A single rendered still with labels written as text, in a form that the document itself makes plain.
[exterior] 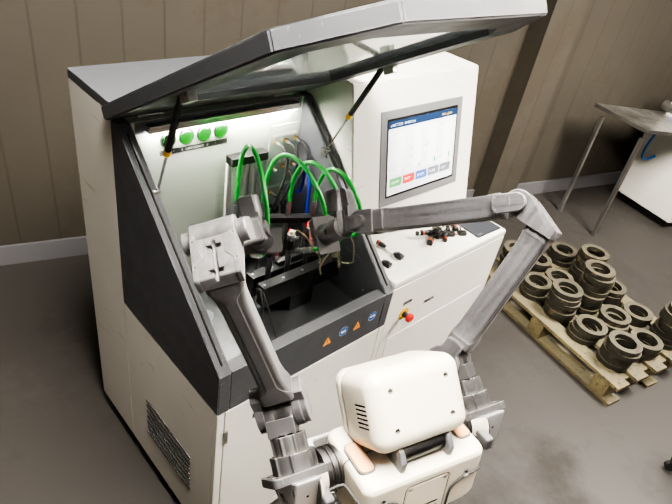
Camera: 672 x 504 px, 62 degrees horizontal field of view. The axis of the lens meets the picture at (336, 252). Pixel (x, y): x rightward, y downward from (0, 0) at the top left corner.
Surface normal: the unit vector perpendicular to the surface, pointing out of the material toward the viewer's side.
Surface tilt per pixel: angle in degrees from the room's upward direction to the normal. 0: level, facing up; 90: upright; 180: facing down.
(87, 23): 90
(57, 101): 90
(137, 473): 0
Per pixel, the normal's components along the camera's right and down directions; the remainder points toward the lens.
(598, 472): 0.16, -0.81
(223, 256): -0.15, -0.49
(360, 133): 0.69, 0.30
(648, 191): -0.89, 0.13
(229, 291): 0.15, 0.58
